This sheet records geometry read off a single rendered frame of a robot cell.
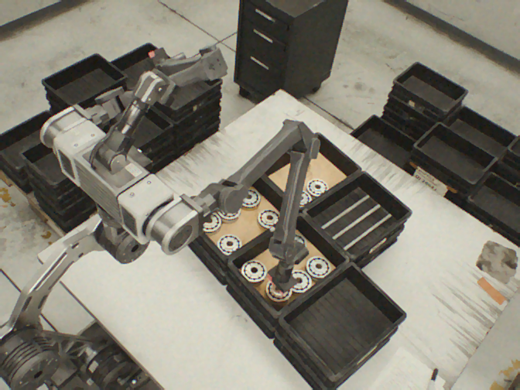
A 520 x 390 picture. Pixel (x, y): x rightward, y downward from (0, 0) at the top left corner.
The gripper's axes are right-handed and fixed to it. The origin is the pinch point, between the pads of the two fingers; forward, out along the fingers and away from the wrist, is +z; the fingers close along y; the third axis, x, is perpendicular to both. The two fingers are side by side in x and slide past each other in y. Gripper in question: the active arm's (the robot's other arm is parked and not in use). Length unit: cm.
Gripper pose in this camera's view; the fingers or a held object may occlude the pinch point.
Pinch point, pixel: (278, 288)
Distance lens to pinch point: 209.4
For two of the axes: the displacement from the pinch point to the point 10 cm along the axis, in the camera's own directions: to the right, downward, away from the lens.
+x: -7.5, 4.6, -4.7
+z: -1.1, 6.1, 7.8
